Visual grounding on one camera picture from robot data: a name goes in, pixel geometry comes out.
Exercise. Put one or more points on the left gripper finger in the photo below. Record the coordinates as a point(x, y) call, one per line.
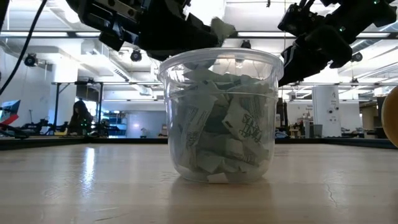
point(164, 56)
point(180, 32)

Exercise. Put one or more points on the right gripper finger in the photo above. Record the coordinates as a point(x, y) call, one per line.
point(301, 67)

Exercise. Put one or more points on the bills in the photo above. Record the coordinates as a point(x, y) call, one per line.
point(194, 124)

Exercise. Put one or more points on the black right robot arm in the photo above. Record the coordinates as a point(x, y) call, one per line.
point(363, 15)

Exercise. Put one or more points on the clear plastic cup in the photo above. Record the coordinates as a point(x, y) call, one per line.
point(169, 71)

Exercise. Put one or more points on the long ceiling light strip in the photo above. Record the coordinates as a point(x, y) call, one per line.
point(46, 33)
point(264, 34)

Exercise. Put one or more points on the white pillar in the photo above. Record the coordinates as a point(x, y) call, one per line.
point(326, 110)

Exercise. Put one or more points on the grey bin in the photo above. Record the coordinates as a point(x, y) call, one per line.
point(317, 130)

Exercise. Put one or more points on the amber glass mug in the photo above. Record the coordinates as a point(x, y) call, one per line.
point(391, 116)

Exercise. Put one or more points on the person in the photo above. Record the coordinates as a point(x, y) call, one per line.
point(80, 118)

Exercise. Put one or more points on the blue and red screen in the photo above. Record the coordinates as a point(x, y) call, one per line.
point(9, 112)

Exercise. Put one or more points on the black round hanging camera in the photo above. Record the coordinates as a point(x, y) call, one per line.
point(357, 57)
point(30, 59)
point(136, 55)
point(245, 43)

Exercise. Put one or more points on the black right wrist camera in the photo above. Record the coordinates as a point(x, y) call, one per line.
point(298, 18)

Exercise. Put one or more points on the black background frame stand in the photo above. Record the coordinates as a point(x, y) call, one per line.
point(57, 105)

